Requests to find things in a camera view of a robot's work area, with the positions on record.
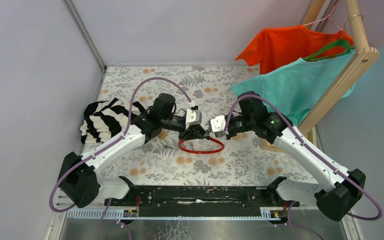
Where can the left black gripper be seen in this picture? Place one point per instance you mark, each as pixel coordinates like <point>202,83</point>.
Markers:
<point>192,133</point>

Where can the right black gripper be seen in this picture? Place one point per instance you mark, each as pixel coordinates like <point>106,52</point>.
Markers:
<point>229,133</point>

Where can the red cable lock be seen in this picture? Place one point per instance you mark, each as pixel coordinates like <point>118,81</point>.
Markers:
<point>204,152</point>

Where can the large brass padlock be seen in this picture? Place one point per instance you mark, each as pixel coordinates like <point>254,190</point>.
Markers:
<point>162,135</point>

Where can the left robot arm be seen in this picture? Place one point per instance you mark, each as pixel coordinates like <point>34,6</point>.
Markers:
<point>79,177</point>

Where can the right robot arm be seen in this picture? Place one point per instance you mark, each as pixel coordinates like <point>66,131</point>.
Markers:
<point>338,189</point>

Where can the floral patterned mat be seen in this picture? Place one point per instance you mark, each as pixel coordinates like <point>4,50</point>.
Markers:
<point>242,162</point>

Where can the teal t-shirt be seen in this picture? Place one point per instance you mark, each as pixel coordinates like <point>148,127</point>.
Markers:
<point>295,88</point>

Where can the orange t-shirt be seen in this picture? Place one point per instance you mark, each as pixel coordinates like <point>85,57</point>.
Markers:
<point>273,48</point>

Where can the black white striped cloth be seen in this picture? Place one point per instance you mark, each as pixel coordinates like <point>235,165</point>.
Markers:
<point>104,120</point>

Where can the green clothes hanger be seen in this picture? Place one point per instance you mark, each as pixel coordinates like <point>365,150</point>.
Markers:
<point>340,43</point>

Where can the wooden clothes rack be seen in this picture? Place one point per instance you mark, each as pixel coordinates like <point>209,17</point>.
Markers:
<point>365,56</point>

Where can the pink clothes hanger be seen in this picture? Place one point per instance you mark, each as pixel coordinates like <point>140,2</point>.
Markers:
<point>319,13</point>

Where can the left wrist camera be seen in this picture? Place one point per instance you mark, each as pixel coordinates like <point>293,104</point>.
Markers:
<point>193,115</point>

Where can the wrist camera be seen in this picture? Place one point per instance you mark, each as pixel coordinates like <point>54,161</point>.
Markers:
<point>193,115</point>
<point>217,125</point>

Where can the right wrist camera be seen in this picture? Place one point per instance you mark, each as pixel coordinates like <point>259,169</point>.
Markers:
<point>217,125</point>

